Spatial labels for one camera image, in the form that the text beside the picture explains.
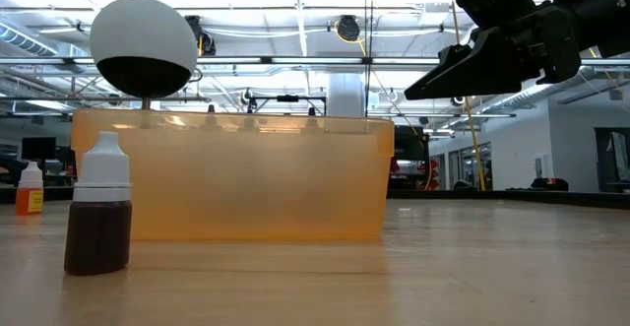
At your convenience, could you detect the purple-capped food colouring bottle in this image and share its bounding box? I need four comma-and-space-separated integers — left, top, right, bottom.
201, 102, 221, 131

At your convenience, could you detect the small brown dropper bottle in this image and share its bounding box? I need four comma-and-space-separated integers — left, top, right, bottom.
63, 130, 134, 277

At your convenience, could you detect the small orange dropper bottle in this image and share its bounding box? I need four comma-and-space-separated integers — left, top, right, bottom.
14, 161, 44, 217

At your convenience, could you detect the black computer monitor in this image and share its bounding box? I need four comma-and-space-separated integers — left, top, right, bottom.
393, 124, 428, 163

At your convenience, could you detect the red white striped sign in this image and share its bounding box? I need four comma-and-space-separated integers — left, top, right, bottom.
416, 158, 441, 191

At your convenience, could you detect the black bag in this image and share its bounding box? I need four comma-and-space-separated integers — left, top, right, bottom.
530, 176, 570, 192

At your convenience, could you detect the orange translucent plastic bin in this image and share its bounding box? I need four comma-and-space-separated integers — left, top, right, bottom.
70, 107, 396, 242

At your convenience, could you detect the white globe table lamp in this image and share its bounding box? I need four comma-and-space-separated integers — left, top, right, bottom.
89, 0, 199, 120

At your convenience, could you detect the dark computer monitor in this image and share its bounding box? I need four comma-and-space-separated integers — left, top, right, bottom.
20, 136, 58, 163

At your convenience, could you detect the yellow hanging cable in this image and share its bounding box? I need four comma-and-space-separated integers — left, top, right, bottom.
446, 0, 487, 192

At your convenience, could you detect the black ceiling cord reel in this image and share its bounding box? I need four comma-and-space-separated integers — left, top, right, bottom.
334, 14, 363, 42

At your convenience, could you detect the black metal stand frame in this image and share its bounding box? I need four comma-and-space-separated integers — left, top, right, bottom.
247, 94, 328, 119

